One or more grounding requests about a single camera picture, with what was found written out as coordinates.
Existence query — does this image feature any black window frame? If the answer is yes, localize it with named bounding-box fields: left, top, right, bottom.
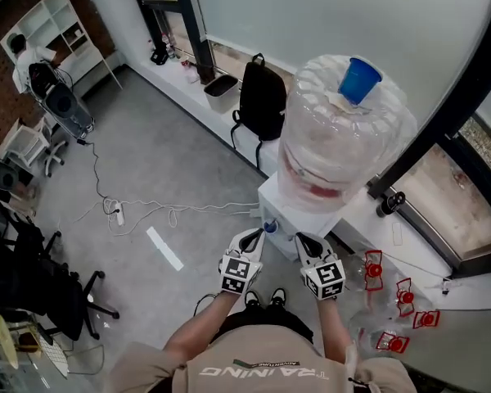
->
left=141, top=0, right=491, bottom=280

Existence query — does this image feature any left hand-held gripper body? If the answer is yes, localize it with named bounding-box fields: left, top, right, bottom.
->
left=218, top=251, right=264, bottom=296

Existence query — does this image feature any large clear water bottle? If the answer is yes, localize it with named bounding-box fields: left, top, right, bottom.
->
left=277, top=53, right=418, bottom=215

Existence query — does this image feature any white leaf-shaped chair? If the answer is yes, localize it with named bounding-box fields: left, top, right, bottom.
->
left=36, top=333, right=71, bottom=380

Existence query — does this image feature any white water dispenser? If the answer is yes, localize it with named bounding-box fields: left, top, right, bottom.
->
left=256, top=174, right=345, bottom=261

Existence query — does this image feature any small black bag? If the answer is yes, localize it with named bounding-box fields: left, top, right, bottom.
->
left=150, top=41, right=169, bottom=66

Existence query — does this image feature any yellow round table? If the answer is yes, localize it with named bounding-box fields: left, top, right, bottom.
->
left=0, top=314, right=21, bottom=370

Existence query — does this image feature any person's left forearm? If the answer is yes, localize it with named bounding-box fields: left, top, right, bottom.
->
left=163, top=291, right=236, bottom=359

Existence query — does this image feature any empty water jug red handle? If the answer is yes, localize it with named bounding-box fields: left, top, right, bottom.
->
left=343, top=250, right=385, bottom=295
left=392, top=309, right=441, bottom=343
left=367, top=277, right=418, bottom=323
left=347, top=313, right=411, bottom=358

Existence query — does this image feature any black drink bottle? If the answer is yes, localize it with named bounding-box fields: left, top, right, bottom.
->
left=376, top=190, right=407, bottom=219

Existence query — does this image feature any person's right forearm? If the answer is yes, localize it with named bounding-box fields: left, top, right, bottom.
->
left=314, top=296, right=355, bottom=366

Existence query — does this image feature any black office chair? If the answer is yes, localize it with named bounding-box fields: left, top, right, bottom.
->
left=0, top=202, right=120, bottom=341

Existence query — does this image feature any white waste bin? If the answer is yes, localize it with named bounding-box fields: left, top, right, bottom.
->
left=203, top=74, right=241, bottom=115

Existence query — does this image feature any white strap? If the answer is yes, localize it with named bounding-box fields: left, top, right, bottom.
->
left=343, top=340, right=359, bottom=381

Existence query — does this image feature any white shelf cabinet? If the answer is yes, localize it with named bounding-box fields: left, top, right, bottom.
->
left=0, top=0, right=124, bottom=93

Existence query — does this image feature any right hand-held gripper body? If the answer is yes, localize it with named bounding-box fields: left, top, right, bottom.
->
left=300, top=255, right=347, bottom=301

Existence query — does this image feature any white power strip with cables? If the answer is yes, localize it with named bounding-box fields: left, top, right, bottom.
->
left=71, top=196, right=264, bottom=237

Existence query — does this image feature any black floor cable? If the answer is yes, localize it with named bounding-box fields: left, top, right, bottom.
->
left=76, top=137, right=120, bottom=217

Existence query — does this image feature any white office chair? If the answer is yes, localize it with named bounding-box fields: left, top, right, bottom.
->
left=0, top=116, right=69, bottom=178

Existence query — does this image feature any person's beige t-shirt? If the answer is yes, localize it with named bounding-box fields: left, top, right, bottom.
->
left=106, top=325, right=418, bottom=393

